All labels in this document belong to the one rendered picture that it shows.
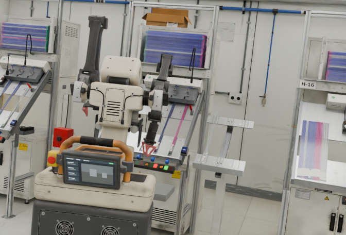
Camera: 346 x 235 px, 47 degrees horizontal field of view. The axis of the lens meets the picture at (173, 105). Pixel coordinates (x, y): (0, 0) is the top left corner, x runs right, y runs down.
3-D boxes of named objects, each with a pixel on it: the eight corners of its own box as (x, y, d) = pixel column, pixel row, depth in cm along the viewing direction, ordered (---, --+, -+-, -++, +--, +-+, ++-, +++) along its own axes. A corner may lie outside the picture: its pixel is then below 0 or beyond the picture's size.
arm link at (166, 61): (160, 48, 265) (175, 51, 265) (157, 66, 273) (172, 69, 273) (151, 83, 228) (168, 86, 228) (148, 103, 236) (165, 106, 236)
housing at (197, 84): (201, 99, 333) (200, 86, 322) (146, 92, 346) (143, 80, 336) (204, 92, 338) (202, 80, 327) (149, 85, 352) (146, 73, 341)
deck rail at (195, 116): (182, 165, 289) (181, 160, 284) (179, 164, 290) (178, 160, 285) (205, 95, 334) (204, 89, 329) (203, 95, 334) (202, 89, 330)
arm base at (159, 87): (146, 91, 220) (168, 94, 220) (149, 83, 226) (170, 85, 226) (146, 103, 226) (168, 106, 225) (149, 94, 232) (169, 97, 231)
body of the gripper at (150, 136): (145, 142, 243) (149, 130, 243) (142, 140, 253) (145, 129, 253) (156, 145, 245) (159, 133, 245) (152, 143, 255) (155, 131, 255)
